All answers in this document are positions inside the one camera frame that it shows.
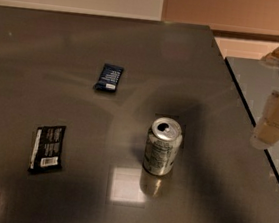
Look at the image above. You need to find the silver 7up soda can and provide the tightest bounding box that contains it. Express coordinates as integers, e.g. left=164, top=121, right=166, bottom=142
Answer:
left=143, top=117, right=183, bottom=176

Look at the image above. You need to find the blue rxbar blueberry wrapper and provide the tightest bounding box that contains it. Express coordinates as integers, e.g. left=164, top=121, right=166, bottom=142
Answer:
left=94, top=63, right=124, bottom=92

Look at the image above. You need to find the grey side table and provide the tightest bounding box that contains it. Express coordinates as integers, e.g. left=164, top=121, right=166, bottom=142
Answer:
left=225, top=56, right=279, bottom=184

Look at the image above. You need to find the black snack bar wrapper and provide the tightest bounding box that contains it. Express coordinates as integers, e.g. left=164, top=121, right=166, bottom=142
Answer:
left=28, top=125, right=66, bottom=174

